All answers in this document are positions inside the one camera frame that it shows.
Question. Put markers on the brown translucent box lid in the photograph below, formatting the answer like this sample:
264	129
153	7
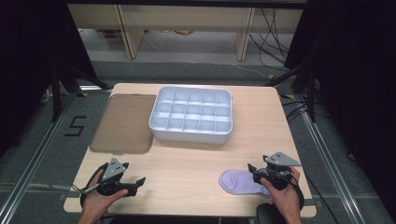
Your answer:
124	124

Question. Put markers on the black rounded seat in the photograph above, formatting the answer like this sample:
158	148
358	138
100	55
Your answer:
267	214

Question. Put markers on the black metal stand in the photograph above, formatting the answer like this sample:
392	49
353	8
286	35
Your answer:
310	93
56	93

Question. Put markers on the person's right hand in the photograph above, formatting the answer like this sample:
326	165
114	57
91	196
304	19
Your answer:
288	199

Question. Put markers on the black curtain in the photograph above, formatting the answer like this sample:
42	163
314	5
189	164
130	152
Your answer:
351	77
28	62

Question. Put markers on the white divided storage box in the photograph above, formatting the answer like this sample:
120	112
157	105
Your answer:
191	115

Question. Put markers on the person's left hand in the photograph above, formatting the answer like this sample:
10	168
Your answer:
93	202

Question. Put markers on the purple sock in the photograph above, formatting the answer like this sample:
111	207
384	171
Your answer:
238	183

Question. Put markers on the aluminium floor rail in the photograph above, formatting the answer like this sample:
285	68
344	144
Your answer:
34	155
330	168

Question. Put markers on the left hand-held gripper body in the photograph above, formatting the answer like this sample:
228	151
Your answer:
113	169

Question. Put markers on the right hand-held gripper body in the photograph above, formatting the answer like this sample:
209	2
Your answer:
277	174

